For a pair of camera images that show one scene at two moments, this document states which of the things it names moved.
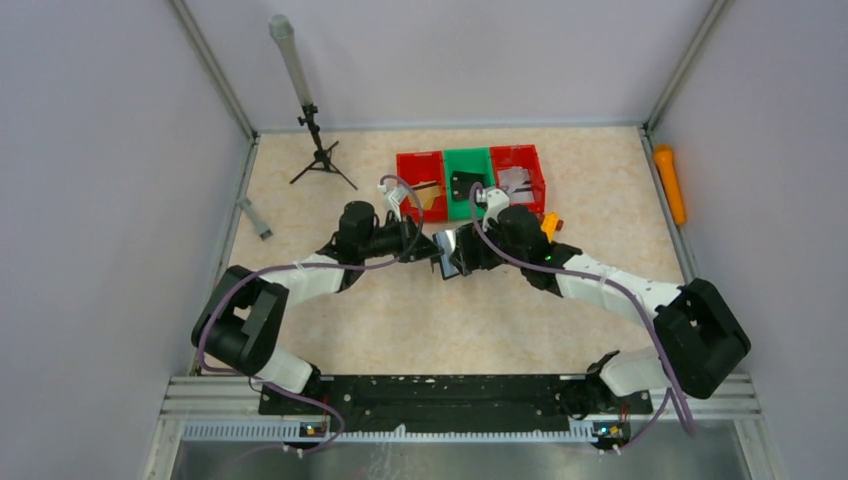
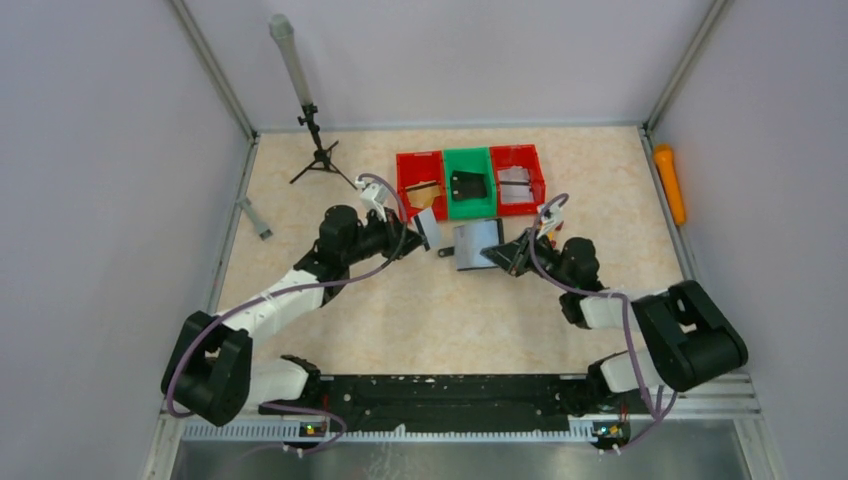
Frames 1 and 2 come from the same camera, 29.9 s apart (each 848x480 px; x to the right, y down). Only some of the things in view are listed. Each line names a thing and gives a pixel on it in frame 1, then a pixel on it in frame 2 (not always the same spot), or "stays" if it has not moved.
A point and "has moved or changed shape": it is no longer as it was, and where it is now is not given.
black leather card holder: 446,239 has moved or changed shape
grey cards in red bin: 517,182 stays
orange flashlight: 664,160 stays
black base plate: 441,402 stays
